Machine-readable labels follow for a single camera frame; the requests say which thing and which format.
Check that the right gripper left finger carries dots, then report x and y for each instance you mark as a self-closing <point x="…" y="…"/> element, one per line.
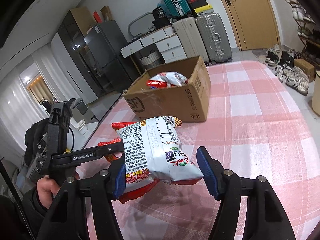
<point x="66" y="217"/>

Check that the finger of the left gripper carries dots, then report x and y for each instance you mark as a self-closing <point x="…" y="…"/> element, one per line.
<point x="76" y="158"/>

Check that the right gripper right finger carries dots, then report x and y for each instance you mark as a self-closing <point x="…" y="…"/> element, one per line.
<point x="265" y="215"/>

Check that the white red noodle bag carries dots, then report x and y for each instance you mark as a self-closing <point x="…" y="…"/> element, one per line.
<point x="153" y="153"/>

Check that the white red snack packet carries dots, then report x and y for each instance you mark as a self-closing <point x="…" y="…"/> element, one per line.
<point x="167" y="79"/>

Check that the left human hand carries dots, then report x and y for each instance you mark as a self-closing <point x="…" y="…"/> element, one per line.
<point x="47" y="189"/>

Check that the white curtain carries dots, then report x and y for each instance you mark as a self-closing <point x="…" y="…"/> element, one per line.
<point x="19" y="110"/>

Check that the dark grey refrigerator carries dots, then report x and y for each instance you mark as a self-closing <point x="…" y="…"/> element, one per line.
<point x="105" y="40"/>

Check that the black glass cabinet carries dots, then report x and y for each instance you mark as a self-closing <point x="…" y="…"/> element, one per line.
<point x="84" y="72"/>

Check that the woven laundry basket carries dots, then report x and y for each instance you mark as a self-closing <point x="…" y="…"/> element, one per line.
<point x="151" y="61"/>

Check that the oval mirror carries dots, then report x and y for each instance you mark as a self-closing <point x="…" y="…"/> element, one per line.
<point x="141" y="25"/>

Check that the SF cardboard box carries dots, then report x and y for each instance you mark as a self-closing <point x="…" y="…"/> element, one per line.
<point x="189" y="103"/>

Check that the white drawer desk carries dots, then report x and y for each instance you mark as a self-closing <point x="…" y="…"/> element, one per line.
<point x="165" y="39"/>

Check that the cream trash bin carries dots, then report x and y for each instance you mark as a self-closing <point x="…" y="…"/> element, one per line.
<point x="316" y="94"/>

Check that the white black sneaker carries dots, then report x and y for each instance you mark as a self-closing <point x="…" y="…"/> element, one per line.
<point x="297" y="83"/>

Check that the black bag on desk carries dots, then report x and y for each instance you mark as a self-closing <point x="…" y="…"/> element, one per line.
<point x="158" y="13"/>

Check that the small brown shoe box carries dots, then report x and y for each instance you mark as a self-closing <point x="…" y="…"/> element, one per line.
<point x="307" y="68"/>

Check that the beige suitcase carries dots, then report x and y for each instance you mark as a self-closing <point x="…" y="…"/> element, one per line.
<point x="190" y="38"/>

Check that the silver suitcase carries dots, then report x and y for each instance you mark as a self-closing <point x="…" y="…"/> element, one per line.
<point x="214" y="36"/>

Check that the stack of shoe boxes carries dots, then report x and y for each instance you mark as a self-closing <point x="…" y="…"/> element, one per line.
<point x="200" y="7"/>

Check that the bamboo shoe rack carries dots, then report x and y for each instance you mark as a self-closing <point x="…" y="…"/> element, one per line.
<point x="307" y="32"/>

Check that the wooden door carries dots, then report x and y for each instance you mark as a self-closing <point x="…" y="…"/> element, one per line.
<point x="253" y="23"/>

